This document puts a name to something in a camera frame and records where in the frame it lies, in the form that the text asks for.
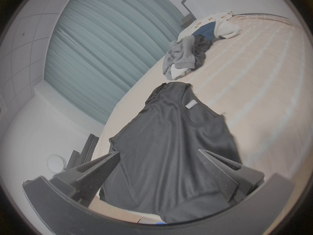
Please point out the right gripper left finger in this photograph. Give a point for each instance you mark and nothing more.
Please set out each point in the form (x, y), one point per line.
(93, 175)

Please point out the black shiny garment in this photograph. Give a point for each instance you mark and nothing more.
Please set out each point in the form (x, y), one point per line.
(203, 48)

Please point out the round white mirror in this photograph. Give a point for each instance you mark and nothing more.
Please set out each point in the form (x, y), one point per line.
(55, 163)

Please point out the grey garment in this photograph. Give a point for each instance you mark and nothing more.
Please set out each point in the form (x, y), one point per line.
(182, 52)

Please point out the grey bedside table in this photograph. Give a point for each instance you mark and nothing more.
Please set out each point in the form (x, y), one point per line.
(188, 21)

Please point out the white printed pillow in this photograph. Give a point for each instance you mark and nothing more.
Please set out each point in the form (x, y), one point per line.
(195, 24)

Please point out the black T-shirt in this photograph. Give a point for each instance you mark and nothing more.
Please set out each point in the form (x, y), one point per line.
(171, 150)

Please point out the bed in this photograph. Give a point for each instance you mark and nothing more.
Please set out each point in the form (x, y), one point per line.
(256, 82)

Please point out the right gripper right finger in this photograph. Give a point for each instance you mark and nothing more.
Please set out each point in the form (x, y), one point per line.
(227, 175)

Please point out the large white garment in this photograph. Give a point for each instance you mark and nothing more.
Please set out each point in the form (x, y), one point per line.
(227, 29)

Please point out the dark blue garment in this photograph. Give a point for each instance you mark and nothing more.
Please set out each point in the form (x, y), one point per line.
(204, 32)

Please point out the blue-green curtain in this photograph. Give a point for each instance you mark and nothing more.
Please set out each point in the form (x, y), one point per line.
(102, 52)

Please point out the small white garment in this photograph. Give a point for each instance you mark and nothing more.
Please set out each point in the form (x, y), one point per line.
(177, 73)

